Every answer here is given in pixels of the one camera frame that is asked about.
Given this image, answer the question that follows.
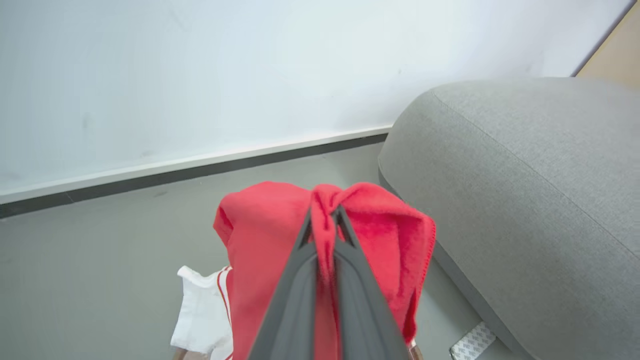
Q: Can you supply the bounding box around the white garment with red stripes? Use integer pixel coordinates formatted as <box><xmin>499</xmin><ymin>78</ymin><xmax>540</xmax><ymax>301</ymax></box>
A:
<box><xmin>170</xmin><ymin>265</ymin><xmax>235</xmax><ymax>360</ymax></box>

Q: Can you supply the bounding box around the white and black skirting board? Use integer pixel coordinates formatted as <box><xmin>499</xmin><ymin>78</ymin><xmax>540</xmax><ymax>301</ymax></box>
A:
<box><xmin>0</xmin><ymin>126</ymin><xmax>392</xmax><ymax>220</ymax></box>

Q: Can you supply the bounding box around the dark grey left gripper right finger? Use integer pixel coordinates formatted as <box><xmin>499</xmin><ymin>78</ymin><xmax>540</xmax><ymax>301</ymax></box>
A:
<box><xmin>333</xmin><ymin>205</ymin><xmax>412</xmax><ymax>360</ymax></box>

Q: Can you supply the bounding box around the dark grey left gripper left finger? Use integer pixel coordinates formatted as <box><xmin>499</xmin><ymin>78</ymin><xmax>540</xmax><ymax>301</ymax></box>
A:
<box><xmin>248</xmin><ymin>210</ymin><xmax>318</xmax><ymax>360</ymax></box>

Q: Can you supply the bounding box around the red fleece garment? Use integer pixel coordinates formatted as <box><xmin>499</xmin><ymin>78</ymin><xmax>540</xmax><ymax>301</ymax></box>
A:
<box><xmin>213</xmin><ymin>181</ymin><xmax>437</xmax><ymax>360</ymax></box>

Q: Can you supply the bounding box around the grey fabric sofa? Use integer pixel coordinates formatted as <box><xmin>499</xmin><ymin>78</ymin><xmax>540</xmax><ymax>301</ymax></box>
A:
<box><xmin>378</xmin><ymin>77</ymin><xmax>640</xmax><ymax>360</ymax></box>

